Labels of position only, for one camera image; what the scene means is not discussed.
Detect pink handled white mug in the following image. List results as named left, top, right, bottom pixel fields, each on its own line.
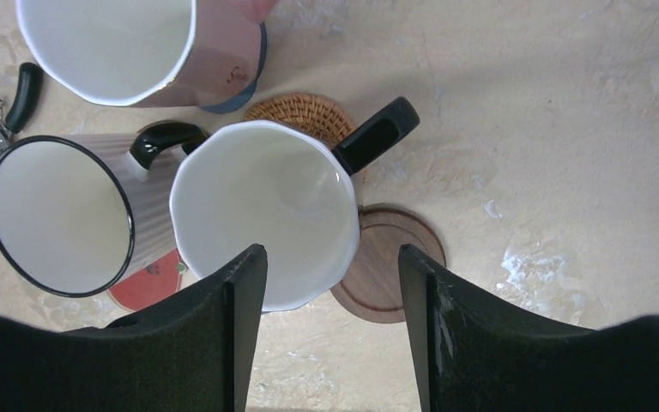
left=15, top=0, right=275, bottom=107

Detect dark brown wooden coaster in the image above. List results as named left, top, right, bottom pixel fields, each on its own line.
left=330, top=204, right=447, bottom=324

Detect grey white mug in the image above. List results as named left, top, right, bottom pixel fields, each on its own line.
left=0, top=120, right=208, bottom=298

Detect red apple coaster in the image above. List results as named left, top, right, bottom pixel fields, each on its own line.
left=107, top=249, right=187, bottom=312

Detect black pliers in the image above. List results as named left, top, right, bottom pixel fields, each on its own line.
left=0, top=62, right=45, bottom=157

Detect black handled white mug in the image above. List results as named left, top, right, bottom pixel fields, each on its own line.
left=169, top=96, right=420, bottom=312

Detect blue grey coaster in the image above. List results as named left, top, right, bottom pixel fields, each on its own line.
left=199, top=22, right=268, bottom=114

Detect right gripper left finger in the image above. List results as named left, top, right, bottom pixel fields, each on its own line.
left=0, top=244, right=268, bottom=411

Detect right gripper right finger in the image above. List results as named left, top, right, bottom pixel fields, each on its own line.
left=398, top=244, right=659, bottom=411

